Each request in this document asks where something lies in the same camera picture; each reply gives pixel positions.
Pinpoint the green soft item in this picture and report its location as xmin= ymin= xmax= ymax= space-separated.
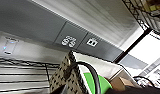
xmin=79 ymin=71 xmax=112 ymax=94

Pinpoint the black wire shelf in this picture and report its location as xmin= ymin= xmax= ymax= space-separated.
xmin=0 ymin=0 xmax=160 ymax=94

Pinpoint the round double wall outlet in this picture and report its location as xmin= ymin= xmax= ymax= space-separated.
xmin=61 ymin=34 xmax=78 ymax=48

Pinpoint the small square wall outlet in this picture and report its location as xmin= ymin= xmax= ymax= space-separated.
xmin=86 ymin=37 xmax=99 ymax=47

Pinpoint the white wall panel blue light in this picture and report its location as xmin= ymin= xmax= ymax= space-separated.
xmin=0 ymin=35 xmax=20 ymax=57

